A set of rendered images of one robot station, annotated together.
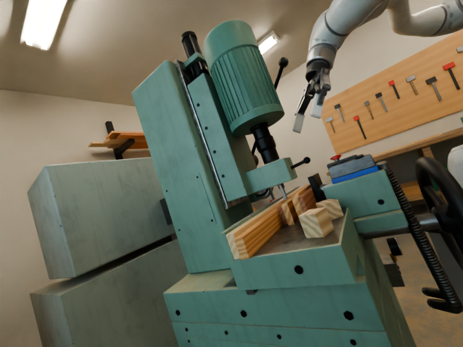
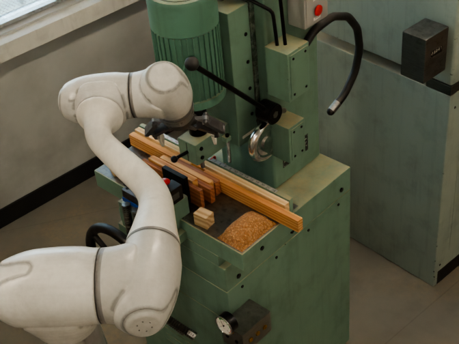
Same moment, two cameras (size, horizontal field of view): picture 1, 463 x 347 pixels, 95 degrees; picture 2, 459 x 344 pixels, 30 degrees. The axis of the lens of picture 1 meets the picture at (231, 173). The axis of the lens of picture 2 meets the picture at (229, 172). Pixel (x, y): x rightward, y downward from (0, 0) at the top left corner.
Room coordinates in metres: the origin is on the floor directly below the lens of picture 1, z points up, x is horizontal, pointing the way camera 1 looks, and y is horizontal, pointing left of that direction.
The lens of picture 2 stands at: (1.24, -2.00, 2.43)
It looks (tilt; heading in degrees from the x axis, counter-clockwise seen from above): 38 degrees down; 105
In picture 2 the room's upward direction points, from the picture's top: 6 degrees counter-clockwise
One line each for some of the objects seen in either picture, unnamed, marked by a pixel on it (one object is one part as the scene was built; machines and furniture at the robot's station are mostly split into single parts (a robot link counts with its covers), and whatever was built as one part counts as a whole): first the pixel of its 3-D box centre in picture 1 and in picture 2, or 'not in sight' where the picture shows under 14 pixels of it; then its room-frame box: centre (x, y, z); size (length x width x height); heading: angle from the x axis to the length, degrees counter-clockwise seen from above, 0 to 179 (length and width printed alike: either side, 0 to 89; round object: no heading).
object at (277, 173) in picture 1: (271, 177); (205, 142); (0.68, -0.12, 1.03); 0.14 x 0.07 x 0.09; 59
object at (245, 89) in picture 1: (242, 82); (187, 44); (0.67, -0.13, 1.35); 0.18 x 0.18 x 0.31
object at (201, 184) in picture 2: not in sight; (192, 184); (0.64, -0.18, 0.93); 0.16 x 0.02 x 0.05; 149
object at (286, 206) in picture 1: (297, 204); (186, 176); (0.62, -0.15, 0.93); 0.20 x 0.02 x 0.06; 149
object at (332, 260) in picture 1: (331, 216); (178, 207); (0.61, -0.22, 0.87); 0.61 x 0.30 x 0.06; 149
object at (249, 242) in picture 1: (291, 206); (210, 178); (0.69, -0.14, 0.92); 0.67 x 0.02 x 0.04; 149
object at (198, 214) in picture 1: (197, 167); (264, 60); (0.81, 0.12, 1.16); 0.22 x 0.22 x 0.72; 59
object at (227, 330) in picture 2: (394, 248); (228, 324); (0.78, -0.45, 0.65); 0.06 x 0.04 x 0.08; 149
